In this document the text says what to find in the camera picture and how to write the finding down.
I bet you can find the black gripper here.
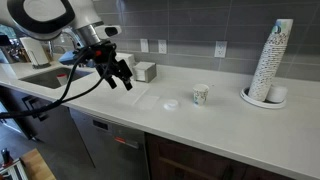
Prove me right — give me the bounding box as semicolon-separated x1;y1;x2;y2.
89;41;133;91

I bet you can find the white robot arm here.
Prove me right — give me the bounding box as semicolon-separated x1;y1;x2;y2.
0;0;133;90

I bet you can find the red white cup in sink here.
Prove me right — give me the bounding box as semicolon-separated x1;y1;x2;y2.
56;74;68;86

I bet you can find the patterned paper coffee cup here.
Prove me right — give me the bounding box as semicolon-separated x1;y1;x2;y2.
193;84;209;106

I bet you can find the white round cup tray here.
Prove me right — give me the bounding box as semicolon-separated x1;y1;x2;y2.
239;86;288;110

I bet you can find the steel napkin holder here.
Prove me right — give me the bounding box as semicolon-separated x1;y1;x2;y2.
133;62;157;83

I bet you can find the stainless steel dishwasher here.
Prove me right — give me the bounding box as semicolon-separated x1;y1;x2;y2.
70;109;150;180

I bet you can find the steel kitchen sink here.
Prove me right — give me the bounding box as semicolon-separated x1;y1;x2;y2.
19;66;95;90

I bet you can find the dark wood cabinet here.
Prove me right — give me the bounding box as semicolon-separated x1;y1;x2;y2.
146;133;293;180

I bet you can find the stack of white lids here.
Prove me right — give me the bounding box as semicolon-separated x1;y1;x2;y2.
266;85;288;103

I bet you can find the tall stack of paper cups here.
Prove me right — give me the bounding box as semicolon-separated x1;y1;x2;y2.
248;19;294;101

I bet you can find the white wall outlet left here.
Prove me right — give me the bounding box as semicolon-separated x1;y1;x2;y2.
140;39;149;53

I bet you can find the white wall outlet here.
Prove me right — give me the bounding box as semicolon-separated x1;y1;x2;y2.
214;41;227;58
158;40;167;54
140;39;149;53

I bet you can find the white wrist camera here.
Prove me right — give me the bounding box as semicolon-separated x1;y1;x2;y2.
95;25;122;39

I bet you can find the white wall outlet middle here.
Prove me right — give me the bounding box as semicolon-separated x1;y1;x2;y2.
158;40;167;54

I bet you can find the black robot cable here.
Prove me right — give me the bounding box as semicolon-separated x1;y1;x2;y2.
0;46;118;120

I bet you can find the white wall outlet right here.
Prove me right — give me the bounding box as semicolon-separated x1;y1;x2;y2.
214;41;227;58

